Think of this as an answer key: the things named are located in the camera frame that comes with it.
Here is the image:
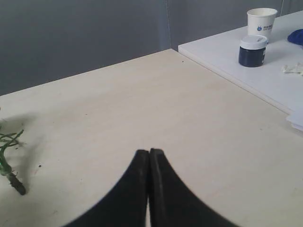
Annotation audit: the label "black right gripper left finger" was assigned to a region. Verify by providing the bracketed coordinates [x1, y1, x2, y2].
[66, 150, 150, 227]

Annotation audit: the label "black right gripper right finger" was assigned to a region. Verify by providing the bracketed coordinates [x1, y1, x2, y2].
[149, 148, 236, 227]

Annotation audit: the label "artificial red anthurium plant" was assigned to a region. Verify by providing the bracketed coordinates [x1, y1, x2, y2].
[0, 107, 27, 196]

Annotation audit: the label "white paper sheets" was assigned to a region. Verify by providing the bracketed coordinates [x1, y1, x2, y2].
[286, 110, 303, 131]

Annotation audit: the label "white side table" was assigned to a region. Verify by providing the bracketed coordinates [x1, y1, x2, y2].
[178, 11, 303, 114]

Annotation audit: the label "dark jar with white lid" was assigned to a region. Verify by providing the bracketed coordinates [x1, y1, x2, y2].
[238, 35, 268, 68]

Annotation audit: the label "white paper scraps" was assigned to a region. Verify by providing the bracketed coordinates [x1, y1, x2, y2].
[282, 62, 303, 76]

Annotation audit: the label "white paper cup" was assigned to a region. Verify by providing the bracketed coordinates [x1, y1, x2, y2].
[247, 8, 277, 39]

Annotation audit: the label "blue cloth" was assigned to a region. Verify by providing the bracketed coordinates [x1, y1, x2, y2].
[287, 29, 303, 46]

